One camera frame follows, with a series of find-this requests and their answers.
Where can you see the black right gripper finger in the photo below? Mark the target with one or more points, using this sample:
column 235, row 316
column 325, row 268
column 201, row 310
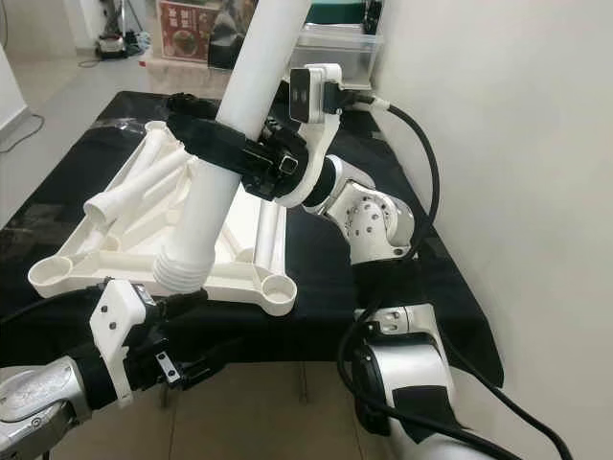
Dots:
column 190, row 107
column 215, row 144

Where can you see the clear tape patch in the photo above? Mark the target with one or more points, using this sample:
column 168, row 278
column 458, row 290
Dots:
column 24, row 235

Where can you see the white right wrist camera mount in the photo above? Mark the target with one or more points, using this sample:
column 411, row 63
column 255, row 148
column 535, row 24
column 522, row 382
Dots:
column 321, row 144

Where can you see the beige cloth covered bench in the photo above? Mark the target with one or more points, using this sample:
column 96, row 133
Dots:
column 182, row 79

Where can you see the red printed cardboard box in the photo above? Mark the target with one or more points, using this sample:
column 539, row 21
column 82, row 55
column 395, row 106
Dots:
column 187, row 34

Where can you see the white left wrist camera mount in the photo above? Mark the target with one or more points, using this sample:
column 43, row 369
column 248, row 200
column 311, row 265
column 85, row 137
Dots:
column 120, row 321

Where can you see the clear plastic storage box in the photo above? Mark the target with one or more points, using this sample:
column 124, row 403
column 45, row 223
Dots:
column 350, row 53

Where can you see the black plastic bag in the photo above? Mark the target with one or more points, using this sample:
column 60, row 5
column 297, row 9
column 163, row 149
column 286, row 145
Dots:
column 230, row 38

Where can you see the clear tape strip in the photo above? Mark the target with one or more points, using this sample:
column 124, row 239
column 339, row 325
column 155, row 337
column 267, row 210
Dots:
column 129, row 123

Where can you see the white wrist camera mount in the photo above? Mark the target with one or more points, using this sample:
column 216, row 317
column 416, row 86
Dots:
column 120, row 321
column 321, row 144

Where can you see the black tablecloth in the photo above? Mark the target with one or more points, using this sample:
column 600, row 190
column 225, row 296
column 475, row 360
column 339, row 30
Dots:
column 77, row 163

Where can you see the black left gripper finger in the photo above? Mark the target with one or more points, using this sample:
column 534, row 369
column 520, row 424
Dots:
column 187, row 302
column 201, row 359

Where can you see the green pot lid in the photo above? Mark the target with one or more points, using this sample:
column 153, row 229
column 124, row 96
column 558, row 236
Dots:
column 340, row 10

